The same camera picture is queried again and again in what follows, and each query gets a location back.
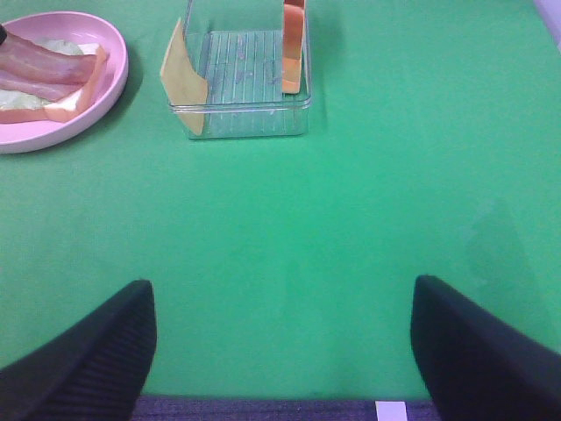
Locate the green lettuce leaf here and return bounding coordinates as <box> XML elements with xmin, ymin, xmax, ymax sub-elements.
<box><xmin>1</xmin><ymin>39</ymin><xmax>97</xmax><ymax>111</ymax></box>

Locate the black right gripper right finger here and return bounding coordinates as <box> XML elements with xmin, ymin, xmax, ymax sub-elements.
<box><xmin>410</xmin><ymin>275</ymin><xmax>560</xmax><ymax>420</ymax></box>

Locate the bacon strip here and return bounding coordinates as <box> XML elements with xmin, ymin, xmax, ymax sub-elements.
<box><xmin>1</xmin><ymin>70</ymin><xmax>82</xmax><ymax>102</ymax></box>
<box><xmin>1</xmin><ymin>32</ymin><xmax>98</xmax><ymax>84</ymax></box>

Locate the yellow cheese slice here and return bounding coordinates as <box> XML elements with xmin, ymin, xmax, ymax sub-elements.
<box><xmin>160</xmin><ymin>18</ymin><xmax>209</xmax><ymax>136</ymax></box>

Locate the pink plate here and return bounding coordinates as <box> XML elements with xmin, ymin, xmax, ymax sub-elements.
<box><xmin>1</xmin><ymin>11</ymin><xmax>129</xmax><ymax>153</ymax></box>

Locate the green tablecloth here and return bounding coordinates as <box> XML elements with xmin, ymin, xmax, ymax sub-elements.
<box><xmin>1</xmin><ymin>1</ymin><xmax>560</xmax><ymax>399</ymax></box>

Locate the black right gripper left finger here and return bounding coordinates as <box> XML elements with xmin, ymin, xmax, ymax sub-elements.
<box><xmin>1</xmin><ymin>280</ymin><xmax>157</xmax><ymax>420</ymax></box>

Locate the bread slice with crust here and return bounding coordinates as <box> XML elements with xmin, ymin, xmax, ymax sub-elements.
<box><xmin>1</xmin><ymin>43</ymin><xmax>108</xmax><ymax>124</ymax></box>

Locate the upright bread slice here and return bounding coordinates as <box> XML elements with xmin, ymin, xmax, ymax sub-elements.
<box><xmin>282</xmin><ymin>0</ymin><xmax>306</xmax><ymax>94</ymax></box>

